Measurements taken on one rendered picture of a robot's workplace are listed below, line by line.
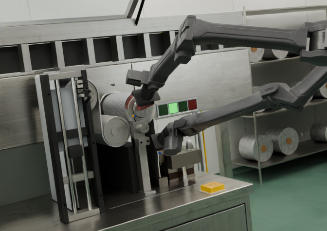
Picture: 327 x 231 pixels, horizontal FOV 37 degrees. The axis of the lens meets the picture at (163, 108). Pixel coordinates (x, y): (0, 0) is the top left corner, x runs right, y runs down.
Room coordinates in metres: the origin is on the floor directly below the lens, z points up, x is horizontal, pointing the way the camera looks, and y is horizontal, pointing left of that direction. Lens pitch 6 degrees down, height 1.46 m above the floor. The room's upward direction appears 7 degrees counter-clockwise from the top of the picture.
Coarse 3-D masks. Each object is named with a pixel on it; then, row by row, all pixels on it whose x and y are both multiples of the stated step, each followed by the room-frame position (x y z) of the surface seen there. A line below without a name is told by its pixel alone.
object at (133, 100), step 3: (132, 99) 2.03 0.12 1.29; (129, 102) 2.03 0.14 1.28; (132, 102) 2.03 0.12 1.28; (129, 105) 2.02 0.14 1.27; (132, 105) 2.03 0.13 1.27; (129, 108) 2.02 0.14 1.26; (132, 108) 2.03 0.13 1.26; (150, 108) 2.07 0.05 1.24; (129, 111) 2.02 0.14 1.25; (132, 111) 2.03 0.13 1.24; (150, 111) 2.07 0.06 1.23; (129, 114) 2.02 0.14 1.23; (132, 114) 2.03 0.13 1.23; (150, 114) 2.07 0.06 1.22; (132, 117) 2.03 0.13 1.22; (135, 117) 2.03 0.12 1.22; (147, 117) 2.06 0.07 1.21; (144, 120) 2.05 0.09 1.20
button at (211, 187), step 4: (204, 184) 1.95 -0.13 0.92; (208, 184) 1.94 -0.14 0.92; (212, 184) 1.93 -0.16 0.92; (216, 184) 1.93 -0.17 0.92; (220, 184) 1.92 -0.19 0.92; (204, 188) 1.92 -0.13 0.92; (208, 188) 1.90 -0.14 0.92; (212, 188) 1.89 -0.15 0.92; (216, 188) 1.90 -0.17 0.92; (220, 188) 1.91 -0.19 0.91; (224, 188) 1.92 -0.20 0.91; (208, 192) 1.90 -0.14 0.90; (212, 192) 1.89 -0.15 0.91
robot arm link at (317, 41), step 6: (324, 30) 1.30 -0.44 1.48; (312, 36) 1.32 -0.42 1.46; (318, 36) 1.31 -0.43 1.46; (324, 36) 1.30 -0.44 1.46; (312, 42) 1.31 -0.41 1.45; (318, 42) 1.30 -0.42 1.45; (324, 42) 1.28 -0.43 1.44; (312, 48) 1.31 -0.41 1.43; (318, 48) 1.29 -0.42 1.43; (324, 48) 1.28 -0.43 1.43
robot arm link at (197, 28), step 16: (192, 16) 1.39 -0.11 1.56; (192, 32) 1.37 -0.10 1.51; (208, 32) 1.36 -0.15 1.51; (224, 32) 1.36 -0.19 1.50; (240, 32) 1.35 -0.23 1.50; (256, 32) 1.34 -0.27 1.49; (272, 32) 1.33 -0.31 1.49; (288, 32) 1.33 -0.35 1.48; (304, 32) 1.32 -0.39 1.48; (176, 48) 1.44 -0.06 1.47; (192, 48) 1.41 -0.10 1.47; (272, 48) 1.36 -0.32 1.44; (288, 48) 1.34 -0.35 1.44; (304, 48) 1.31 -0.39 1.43; (320, 64) 1.33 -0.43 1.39
